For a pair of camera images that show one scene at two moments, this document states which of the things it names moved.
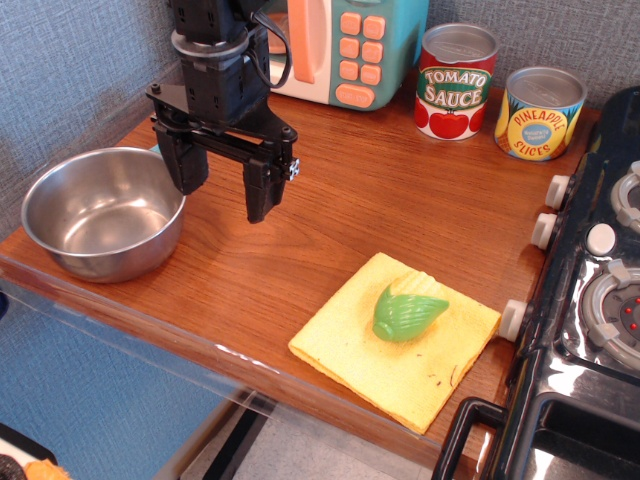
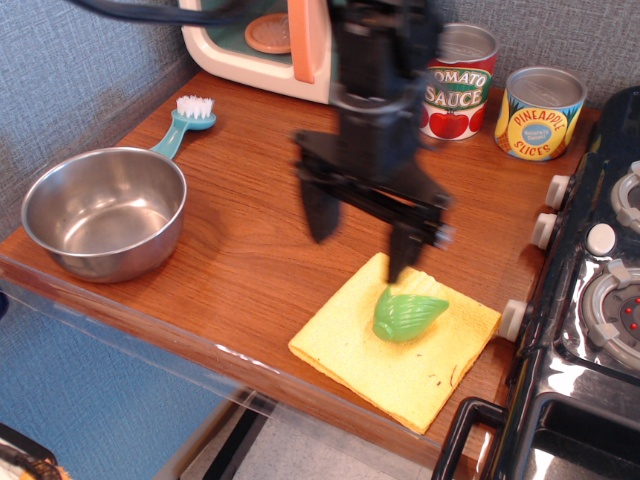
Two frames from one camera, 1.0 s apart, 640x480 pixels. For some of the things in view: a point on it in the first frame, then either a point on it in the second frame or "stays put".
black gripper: [226, 104] to [375, 157]
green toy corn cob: [398, 316] stays put
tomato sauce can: [454, 75] stays put
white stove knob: [557, 190] stays put
